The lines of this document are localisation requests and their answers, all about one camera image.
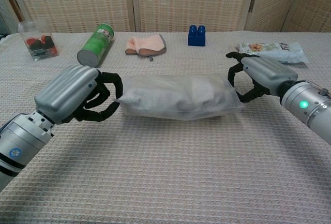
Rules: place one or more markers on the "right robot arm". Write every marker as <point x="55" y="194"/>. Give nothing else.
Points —
<point x="307" y="105"/>

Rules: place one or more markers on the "clear plastic box with items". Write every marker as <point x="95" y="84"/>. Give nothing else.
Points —
<point x="38" y="41"/>

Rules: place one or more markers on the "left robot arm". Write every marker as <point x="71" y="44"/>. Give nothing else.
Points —
<point x="20" y="143"/>

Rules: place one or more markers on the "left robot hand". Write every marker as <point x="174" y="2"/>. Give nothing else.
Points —
<point x="75" y="92"/>

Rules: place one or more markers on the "beige woven tablecloth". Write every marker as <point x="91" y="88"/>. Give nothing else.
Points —
<point x="168" y="169"/>

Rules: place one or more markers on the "woven folding screen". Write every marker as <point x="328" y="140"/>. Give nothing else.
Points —
<point x="165" y="1"/>

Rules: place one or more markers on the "green cylindrical chip can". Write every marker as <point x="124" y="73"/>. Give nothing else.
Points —
<point x="95" y="46"/>

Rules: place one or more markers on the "pink folded towel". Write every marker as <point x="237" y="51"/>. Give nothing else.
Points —
<point x="146" y="45"/>

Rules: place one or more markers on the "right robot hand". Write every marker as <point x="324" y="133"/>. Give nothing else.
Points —
<point x="266" y="72"/>

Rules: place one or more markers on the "white snack packet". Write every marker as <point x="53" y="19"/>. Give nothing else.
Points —
<point x="279" y="52"/>

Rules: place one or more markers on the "transparent plastic bag with cloth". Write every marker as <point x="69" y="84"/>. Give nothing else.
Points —
<point x="178" y="96"/>

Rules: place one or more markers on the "blue toy building block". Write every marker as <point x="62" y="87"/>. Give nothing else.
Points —
<point x="197" y="36"/>

